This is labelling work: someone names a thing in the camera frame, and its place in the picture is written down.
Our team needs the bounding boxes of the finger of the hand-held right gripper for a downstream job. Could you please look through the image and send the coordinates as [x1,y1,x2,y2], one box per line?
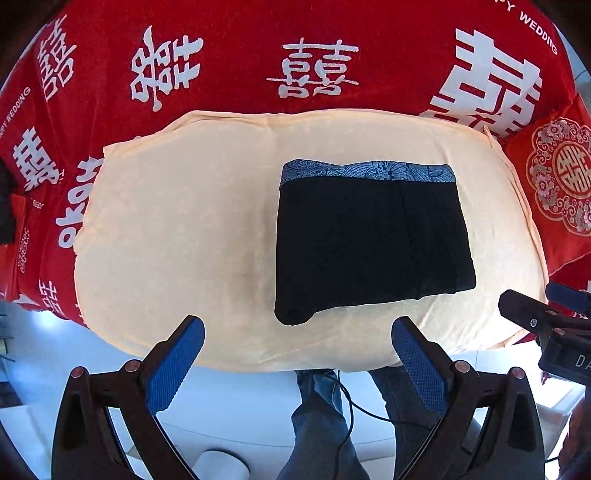
[499,290,591,336]
[545,281,591,320]

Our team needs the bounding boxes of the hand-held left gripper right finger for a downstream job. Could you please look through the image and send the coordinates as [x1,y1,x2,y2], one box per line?
[391,316,549,480]

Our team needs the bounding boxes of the person's right leg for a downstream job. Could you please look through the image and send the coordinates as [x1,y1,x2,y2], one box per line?
[369,367,444,480]

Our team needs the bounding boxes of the white slipper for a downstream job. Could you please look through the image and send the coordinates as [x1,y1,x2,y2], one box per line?
[196,450,253,480]

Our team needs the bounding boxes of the black pants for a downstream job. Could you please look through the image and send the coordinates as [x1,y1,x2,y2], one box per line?
[274,159,477,326]

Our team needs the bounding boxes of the black cable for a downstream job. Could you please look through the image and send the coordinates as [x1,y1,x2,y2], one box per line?
[318,369,440,480]

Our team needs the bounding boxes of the person's left leg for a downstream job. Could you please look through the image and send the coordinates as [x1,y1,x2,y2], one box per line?
[276,368,360,480]

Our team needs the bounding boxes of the cream towel blanket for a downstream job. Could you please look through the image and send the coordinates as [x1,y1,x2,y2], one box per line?
[73,110,551,374]

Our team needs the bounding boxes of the red printed blanket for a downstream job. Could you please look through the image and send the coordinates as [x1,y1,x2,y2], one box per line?
[0,0,591,333]

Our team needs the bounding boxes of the person's leg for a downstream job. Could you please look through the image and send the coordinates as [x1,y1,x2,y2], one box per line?
[276,368,360,480]
[369,367,444,480]

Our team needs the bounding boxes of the person's right forearm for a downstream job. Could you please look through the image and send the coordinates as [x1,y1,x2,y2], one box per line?
[560,405,591,480]

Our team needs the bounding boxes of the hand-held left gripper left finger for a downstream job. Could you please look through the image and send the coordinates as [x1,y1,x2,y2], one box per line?
[51,315,206,480]

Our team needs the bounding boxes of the red floral pillow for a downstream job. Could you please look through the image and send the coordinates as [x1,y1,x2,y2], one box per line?
[503,92,591,278]

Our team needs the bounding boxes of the black cloth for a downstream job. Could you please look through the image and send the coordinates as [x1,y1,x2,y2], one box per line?
[0,159,18,246]

